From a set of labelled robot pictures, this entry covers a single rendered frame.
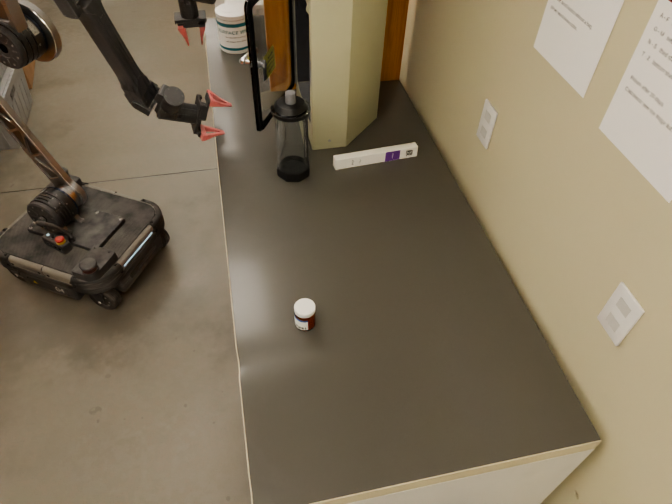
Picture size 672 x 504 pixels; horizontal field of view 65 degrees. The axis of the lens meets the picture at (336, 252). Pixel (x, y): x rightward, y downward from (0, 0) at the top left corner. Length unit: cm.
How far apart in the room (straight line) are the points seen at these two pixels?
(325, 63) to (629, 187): 87
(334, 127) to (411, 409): 90
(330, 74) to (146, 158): 197
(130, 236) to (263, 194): 110
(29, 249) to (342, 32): 172
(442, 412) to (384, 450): 15
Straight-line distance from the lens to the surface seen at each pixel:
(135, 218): 260
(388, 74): 206
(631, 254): 108
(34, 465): 233
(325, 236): 141
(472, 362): 123
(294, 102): 146
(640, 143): 103
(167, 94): 156
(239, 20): 219
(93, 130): 370
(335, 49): 153
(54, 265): 253
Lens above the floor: 196
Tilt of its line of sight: 48 degrees down
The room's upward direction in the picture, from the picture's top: 2 degrees clockwise
